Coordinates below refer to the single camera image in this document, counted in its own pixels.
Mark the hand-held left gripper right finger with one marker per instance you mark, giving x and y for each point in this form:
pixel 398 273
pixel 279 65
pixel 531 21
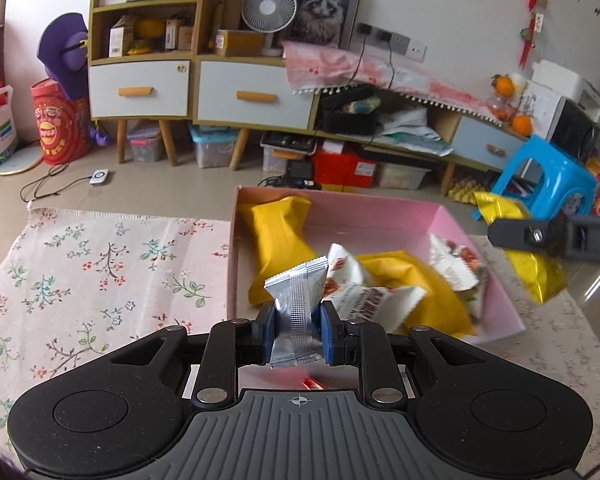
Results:
pixel 330 335

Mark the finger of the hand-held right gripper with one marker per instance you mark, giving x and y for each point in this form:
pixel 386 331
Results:
pixel 515 234

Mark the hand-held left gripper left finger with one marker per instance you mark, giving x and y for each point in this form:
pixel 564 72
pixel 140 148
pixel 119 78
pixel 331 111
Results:
pixel 265 335

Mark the silver foil snack packet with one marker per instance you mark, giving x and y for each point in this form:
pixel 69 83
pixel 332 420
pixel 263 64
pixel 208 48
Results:
pixel 300 305

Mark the shiny gold snack packet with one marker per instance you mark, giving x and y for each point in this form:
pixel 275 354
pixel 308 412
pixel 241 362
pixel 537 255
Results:
pixel 535 275

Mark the white packet orange print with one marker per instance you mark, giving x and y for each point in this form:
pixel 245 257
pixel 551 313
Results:
pixel 365 305

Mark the white packet with dates picture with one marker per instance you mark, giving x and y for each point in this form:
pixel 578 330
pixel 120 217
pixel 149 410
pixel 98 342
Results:
pixel 455 265

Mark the yellow snack packet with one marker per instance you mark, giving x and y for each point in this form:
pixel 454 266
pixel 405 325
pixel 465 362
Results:
pixel 275 245
pixel 430 300

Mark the pink cardboard box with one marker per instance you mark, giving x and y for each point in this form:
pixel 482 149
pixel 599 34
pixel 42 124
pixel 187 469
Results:
pixel 380 220

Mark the small red candy packet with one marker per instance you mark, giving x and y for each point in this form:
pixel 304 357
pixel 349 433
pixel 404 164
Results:
pixel 314 383

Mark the yellow egg tray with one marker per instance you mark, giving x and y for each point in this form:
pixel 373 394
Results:
pixel 467 190

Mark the blue plastic stool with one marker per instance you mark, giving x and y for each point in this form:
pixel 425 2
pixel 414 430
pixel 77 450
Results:
pixel 555 170

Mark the long wooden bench cabinet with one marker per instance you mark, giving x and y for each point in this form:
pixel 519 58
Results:
pixel 448 177

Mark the pale blue drawer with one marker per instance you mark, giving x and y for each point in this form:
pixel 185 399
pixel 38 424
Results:
pixel 485 135

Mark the orange fruit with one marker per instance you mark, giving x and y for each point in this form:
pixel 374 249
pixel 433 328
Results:
pixel 521 125
pixel 503 85

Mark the black microwave oven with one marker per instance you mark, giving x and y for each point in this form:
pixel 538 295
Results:
pixel 575 132

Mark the clear fruit container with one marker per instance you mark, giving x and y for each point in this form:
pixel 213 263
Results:
pixel 500 108

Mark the clear storage box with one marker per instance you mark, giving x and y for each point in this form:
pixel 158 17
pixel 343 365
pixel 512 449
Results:
pixel 402 175

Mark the white printed paper bag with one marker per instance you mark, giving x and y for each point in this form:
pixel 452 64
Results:
pixel 540 107

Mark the pile of white papers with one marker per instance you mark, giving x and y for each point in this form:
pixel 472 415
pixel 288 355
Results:
pixel 410 132

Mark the white foam box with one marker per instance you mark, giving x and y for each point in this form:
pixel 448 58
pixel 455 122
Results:
pixel 565 80

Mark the black electronic device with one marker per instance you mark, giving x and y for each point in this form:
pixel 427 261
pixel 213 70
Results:
pixel 299 170

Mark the floral tablecloth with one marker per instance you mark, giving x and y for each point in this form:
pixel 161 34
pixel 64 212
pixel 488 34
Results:
pixel 105 270

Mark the small red hanging ornament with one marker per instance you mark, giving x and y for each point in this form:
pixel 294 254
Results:
pixel 526 55

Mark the low wooden drawer cabinet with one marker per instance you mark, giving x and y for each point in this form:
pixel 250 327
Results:
pixel 239 150

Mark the blue lidded storage box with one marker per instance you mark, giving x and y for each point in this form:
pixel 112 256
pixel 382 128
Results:
pixel 212 147

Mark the green yellow pouch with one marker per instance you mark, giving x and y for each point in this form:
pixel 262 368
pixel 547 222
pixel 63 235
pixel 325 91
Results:
pixel 365 106

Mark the black bag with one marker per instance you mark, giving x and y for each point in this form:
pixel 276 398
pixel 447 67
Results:
pixel 350 122

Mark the pink floral cloth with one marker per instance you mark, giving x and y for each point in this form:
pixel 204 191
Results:
pixel 380 75

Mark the grey lidded storage box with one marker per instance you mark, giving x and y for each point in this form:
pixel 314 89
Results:
pixel 145 145

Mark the wide white drawer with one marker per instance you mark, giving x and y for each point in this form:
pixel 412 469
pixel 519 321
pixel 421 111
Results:
pixel 220 105

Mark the tall wooden shelf cabinet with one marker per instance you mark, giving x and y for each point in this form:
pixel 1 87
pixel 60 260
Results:
pixel 121 142

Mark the white drawer with round lock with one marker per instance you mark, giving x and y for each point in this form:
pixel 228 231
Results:
pixel 110 105

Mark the red cartoon gift bucket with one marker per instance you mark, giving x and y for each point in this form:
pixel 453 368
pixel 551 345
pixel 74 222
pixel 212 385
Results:
pixel 60 125

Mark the brown cardboard box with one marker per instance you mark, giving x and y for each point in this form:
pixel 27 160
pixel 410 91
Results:
pixel 237 42

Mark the framed cat picture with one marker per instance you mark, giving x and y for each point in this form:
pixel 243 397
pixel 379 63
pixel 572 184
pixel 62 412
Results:
pixel 325 5

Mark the white round disc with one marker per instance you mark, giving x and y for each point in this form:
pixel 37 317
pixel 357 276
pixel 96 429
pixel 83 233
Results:
pixel 20 162

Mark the small brown box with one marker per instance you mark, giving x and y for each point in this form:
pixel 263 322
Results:
pixel 186 38

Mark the small white printed box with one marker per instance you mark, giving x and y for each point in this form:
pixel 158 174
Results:
pixel 172 35

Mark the orange and yellow ornament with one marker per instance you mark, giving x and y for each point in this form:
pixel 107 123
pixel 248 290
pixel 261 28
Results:
pixel 147 35

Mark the white desk fan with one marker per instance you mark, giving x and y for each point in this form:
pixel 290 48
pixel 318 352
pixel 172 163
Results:
pixel 269 5

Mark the purple plush toy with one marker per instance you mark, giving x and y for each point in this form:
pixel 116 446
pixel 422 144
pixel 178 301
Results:
pixel 62 45

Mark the white wall socket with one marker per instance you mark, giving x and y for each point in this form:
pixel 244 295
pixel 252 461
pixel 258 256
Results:
pixel 417 50

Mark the grey wall socket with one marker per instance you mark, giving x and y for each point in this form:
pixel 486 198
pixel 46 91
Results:
pixel 400 43

